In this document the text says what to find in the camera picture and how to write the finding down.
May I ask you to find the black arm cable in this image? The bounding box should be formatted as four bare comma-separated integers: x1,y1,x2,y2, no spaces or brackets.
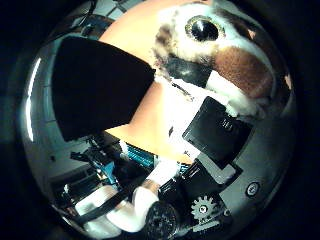
77,190,135,225

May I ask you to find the blue base block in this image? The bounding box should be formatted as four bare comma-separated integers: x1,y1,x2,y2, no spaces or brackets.
125,143,158,170

